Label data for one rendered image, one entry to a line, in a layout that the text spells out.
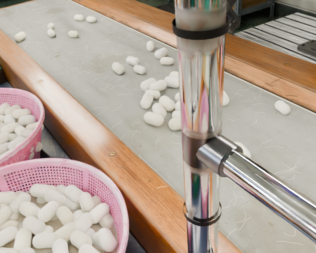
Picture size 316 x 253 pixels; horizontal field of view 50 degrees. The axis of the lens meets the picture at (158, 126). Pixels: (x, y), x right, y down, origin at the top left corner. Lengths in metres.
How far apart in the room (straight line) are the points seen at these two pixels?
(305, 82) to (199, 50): 0.53
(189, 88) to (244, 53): 0.60
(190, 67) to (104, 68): 0.65
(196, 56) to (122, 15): 0.93
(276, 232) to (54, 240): 0.27
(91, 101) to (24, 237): 0.32
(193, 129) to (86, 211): 0.32
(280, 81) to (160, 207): 0.37
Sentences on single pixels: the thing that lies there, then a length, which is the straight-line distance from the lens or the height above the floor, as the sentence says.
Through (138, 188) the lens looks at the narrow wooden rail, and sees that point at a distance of 0.45.
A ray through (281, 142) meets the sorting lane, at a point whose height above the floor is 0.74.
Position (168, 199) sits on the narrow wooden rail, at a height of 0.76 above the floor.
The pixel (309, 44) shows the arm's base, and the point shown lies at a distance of 1.04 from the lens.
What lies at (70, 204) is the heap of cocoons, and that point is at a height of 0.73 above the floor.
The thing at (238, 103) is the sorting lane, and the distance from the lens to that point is 0.64.
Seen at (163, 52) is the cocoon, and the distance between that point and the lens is 0.81.
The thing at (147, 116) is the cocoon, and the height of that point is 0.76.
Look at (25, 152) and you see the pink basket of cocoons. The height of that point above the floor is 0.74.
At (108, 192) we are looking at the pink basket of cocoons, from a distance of 0.46.
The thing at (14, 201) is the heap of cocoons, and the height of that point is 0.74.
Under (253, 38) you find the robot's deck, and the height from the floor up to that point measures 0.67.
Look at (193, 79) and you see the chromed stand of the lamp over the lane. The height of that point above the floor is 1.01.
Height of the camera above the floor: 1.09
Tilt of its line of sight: 36 degrees down
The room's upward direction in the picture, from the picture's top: 6 degrees counter-clockwise
